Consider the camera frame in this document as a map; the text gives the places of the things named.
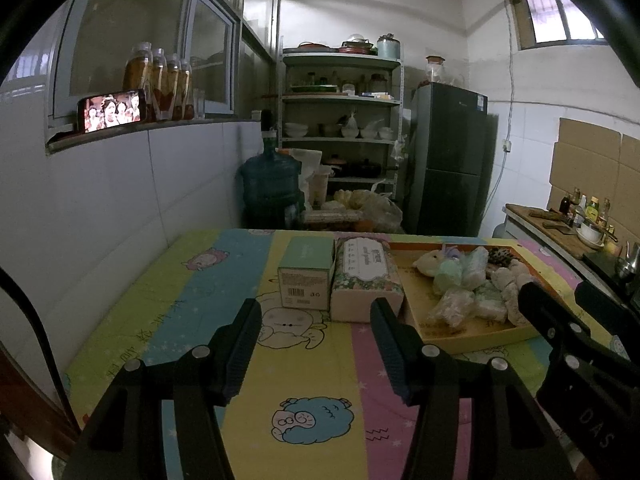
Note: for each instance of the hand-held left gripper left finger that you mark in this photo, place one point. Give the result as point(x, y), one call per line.
point(240, 355)

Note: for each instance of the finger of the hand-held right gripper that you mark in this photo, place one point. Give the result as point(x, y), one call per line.
point(605, 317)
point(545, 312)

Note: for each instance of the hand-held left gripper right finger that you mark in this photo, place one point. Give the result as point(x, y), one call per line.
point(390, 355)

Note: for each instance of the white patterned socks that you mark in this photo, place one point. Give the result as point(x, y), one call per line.
point(510, 290)

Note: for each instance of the orange-rimmed cardboard box tray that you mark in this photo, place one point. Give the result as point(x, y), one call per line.
point(415, 305)

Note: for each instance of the white-green sock pack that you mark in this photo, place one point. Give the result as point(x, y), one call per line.
point(489, 301)

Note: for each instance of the dark patterned cloth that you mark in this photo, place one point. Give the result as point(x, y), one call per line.
point(502, 257)

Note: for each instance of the beige sock pack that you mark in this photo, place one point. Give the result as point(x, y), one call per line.
point(452, 307)

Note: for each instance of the pale green pack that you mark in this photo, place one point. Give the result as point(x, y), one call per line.
point(476, 265)

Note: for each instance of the green sock pack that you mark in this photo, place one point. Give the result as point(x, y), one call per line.
point(450, 276)

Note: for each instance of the cream plush toy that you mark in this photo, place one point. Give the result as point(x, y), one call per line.
point(432, 262)

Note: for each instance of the steel kettle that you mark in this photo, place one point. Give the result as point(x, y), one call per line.
point(629, 262)

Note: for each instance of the cartoon play mat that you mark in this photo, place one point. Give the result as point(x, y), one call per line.
point(200, 310)

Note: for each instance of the kitchen counter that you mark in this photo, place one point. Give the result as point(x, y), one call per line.
point(550, 250)

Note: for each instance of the floral tissue pack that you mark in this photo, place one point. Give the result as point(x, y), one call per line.
point(365, 280)

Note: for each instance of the white bowl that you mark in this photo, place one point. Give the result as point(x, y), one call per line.
point(591, 235)

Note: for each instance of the cleaver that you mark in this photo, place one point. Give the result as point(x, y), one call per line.
point(559, 227)

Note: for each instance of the wooden cutting board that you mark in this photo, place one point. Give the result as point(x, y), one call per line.
point(530, 215)

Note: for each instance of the green cardboard box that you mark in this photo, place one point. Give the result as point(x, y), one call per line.
point(305, 275)

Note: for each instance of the row of condiment bottles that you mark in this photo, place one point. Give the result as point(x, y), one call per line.
point(592, 207)

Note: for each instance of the clear plastic bag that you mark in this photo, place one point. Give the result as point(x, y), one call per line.
point(370, 210)

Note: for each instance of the blue water jug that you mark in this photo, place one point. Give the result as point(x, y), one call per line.
point(272, 185)

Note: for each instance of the translucent plastic container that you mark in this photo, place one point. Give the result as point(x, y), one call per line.
point(322, 187)

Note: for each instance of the dark refrigerator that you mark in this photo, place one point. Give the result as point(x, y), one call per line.
point(447, 160)

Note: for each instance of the black wok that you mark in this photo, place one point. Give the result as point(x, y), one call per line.
point(352, 167)

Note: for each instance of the metal storage shelf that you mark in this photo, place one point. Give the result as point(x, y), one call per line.
point(340, 140)

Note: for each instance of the black water pump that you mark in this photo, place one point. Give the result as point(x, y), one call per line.
point(268, 122)

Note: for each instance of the glass cup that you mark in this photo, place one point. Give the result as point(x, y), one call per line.
point(199, 105)

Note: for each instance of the glass jar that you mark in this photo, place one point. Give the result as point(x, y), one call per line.
point(435, 71)

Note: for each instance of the amber liquid bottle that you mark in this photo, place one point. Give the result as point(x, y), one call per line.
point(138, 82)
point(159, 85)
point(173, 87)
point(186, 89)

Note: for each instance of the smartphone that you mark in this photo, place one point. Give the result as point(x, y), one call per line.
point(112, 111)

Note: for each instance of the barred window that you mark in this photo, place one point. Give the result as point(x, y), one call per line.
point(555, 10)

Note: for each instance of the teal enamel container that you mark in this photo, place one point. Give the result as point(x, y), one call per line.
point(388, 47)

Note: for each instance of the pot with glass lid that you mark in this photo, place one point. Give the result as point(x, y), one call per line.
point(356, 46)

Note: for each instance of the red-rimmed pan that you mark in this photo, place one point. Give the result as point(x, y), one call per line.
point(314, 47)

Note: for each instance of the sliding glass window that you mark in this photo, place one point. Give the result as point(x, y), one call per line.
point(135, 35)

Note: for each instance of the cardboard wall sheet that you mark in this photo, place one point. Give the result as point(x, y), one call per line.
point(590, 160)

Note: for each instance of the wall outlet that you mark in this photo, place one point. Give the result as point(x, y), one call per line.
point(507, 146)

